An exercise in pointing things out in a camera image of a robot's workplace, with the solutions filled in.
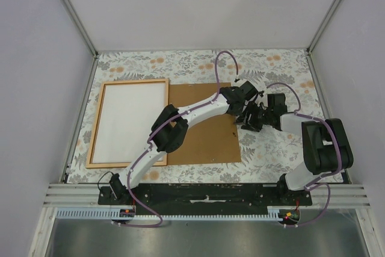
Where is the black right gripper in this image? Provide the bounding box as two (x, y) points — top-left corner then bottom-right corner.
(233, 101), (273, 133)

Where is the brown frame backing board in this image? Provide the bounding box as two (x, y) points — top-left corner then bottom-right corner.
(167, 83), (241, 167)

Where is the white photo paper sheet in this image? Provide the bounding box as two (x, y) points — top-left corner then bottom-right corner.
(90, 82), (165, 164)

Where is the wooden picture frame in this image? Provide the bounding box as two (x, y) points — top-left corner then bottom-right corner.
(85, 78), (170, 170)

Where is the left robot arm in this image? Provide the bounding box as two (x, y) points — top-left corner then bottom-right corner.
(109, 81), (263, 205)

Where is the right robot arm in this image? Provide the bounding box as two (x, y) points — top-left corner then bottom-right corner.
(235, 93), (354, 205)

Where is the floral patterned table mat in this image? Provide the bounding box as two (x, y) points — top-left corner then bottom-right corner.
(66, 48), (345, 184)

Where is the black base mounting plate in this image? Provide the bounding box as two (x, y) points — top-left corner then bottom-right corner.
(98, 183), (312, 216)

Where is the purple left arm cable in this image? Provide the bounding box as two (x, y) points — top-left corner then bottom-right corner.
(112, 50), (241, 228)

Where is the aluminium rail base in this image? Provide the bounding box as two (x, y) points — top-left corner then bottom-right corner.
(43, 183), (370, 209)

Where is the white slotted cable duct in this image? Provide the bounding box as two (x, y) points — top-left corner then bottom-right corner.
(55, 207), (285, 219)

